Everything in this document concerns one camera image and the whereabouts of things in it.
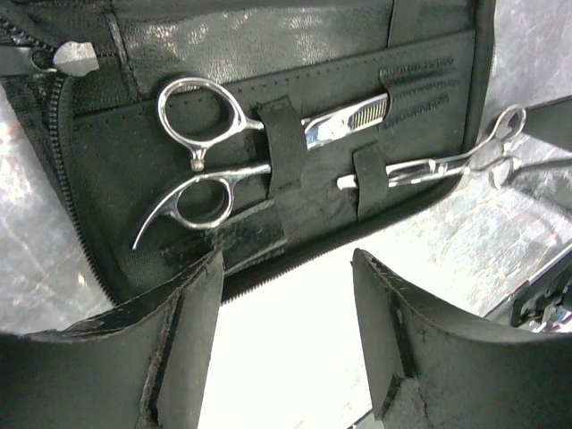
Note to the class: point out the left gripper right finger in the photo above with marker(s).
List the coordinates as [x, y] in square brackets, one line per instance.
[430, 364]

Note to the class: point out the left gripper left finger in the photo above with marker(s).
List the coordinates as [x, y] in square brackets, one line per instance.
[142, 364]

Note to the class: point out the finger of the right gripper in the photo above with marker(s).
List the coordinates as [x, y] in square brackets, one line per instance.
[551, 124]

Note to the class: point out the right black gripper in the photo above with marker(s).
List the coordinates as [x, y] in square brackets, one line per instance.
[540, 300]

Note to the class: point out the black zip tool case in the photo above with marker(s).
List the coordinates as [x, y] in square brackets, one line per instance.
[173, 129]

